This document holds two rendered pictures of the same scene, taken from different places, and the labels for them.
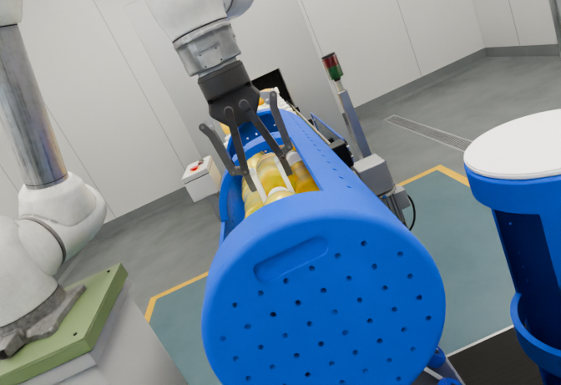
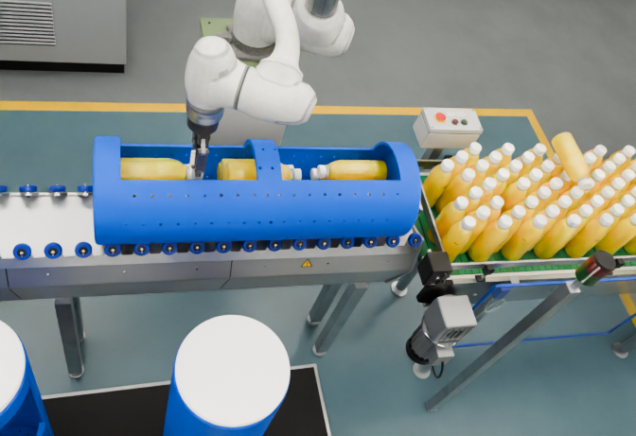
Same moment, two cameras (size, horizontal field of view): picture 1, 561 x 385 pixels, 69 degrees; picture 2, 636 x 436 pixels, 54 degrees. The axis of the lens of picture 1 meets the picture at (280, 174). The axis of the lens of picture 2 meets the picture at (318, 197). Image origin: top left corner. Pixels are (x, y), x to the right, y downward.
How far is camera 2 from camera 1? 1.55 m
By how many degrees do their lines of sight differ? 58
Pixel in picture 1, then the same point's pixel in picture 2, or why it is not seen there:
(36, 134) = not seen: outside the picture
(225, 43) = (190, 113)
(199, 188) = (419, 128)
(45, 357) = not seen: hidden behind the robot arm
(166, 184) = not seen: outside the picture
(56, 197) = (301, 20)
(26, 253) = (259, 22)
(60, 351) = not seen: hidden behind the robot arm
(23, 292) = (241, 32)
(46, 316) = (240, 50)
